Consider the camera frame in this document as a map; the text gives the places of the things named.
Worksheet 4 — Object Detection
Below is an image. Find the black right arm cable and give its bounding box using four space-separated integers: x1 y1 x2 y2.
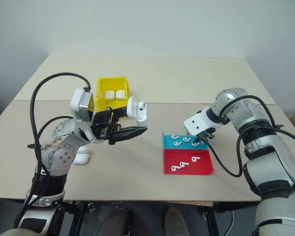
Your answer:
205 94 295 178

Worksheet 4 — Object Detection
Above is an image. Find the blue plastic tray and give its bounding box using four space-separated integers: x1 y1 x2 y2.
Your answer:
161 130 210 150

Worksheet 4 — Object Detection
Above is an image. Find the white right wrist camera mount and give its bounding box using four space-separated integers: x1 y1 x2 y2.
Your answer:
183 107 223 136

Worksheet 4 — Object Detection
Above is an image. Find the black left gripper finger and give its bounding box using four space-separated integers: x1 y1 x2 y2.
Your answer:
108 126 148 146
111 106 129 119

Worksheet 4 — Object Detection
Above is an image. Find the red plastic tray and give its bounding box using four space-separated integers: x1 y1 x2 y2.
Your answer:
163 148 215 176

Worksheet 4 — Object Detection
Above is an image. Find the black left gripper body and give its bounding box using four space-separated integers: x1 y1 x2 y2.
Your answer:
89 107 121 146

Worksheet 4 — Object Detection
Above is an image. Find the yellow plastic bin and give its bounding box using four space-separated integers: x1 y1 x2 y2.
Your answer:
95 76 131 118

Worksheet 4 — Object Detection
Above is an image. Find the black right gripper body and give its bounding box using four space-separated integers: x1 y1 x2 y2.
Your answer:
197 128 216 144

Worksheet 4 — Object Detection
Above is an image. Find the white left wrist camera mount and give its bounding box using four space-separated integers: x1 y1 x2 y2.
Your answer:
69 88 94 123

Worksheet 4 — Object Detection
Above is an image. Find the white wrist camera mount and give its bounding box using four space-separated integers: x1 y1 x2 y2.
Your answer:
69 88 94 123
183 107 223 136

